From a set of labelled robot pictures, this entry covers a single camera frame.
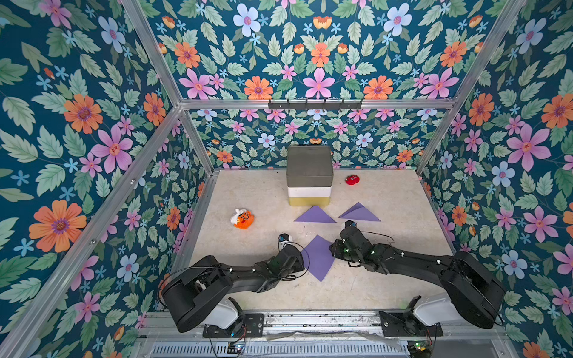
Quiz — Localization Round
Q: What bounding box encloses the purple paper square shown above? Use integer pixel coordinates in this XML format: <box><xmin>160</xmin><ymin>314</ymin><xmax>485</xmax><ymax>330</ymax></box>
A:
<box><xmin>295</xmin><ymin>206</ymin><xmax>336</xmax><ymax>224</ymax></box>
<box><xmin>338</xmin><ymin>202</ymin><xmax>381</xmax><ymax>222</ymax></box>
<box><xmin>302</xmin><ymin>236</ymin><xmax>334</xmax><ymax>282</ymax></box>

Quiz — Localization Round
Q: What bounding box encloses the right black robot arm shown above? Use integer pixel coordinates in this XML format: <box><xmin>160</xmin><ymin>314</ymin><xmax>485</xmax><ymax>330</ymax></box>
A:
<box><xmin>329</xmin><ymin>220</ymin><xmax>506</xmax><ymax>329</ymax></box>

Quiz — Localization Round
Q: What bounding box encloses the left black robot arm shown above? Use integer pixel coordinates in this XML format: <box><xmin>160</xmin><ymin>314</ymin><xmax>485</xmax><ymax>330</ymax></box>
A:
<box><xmin>159</xmin><ymin>244</ymin><xmax>305</xmax><ymax>333</ymax></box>

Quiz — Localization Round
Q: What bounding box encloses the orange tiger plush toy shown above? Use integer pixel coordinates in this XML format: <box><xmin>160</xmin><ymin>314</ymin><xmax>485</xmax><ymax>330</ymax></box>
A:
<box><xmin>230</xmin><ymin>209</ymin><xmax>255</xmax><ymax>230</ymax></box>

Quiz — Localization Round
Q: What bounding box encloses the small red toy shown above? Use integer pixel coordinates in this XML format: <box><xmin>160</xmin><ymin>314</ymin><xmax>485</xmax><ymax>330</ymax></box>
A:
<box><xmin>345</xmin><ymin>175</ymin><xmax>361</xmax><ymax>186</ymax></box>

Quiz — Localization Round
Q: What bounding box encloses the grey white yellow stacked box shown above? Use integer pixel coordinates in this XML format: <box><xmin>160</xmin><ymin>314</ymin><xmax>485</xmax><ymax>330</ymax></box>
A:
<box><xmin>286</xmin><ymin>146</ymin><xmax>334</xmax><ymax>207</ymax></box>

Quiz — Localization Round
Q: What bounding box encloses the white ventilation grille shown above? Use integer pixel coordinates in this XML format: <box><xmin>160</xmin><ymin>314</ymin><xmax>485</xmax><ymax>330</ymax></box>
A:
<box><xmin>149</xmin><ymin>341</ymin><xmax>410</xmax><ymax>357</ymax></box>

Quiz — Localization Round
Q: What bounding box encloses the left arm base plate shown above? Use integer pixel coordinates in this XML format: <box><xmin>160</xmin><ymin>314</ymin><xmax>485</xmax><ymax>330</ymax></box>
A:
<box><xmin>202</xmin><ymin>313</ymin><xmax>265</xmax><ymax>340</ymax></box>

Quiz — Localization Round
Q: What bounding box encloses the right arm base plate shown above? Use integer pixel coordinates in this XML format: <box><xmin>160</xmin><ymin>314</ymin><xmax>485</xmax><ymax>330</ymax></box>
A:
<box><xmin>378</xmin><ymin>295</ymin><xmax>443</xmax><ymax>337</ymax></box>

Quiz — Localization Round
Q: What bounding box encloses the grey wall hook rail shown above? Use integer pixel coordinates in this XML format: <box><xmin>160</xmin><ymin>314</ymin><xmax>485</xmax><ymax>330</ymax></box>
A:
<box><xmin>267</xmin><ymin>99</ymin><xmax>363</xmax><ymax>111</ymax></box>

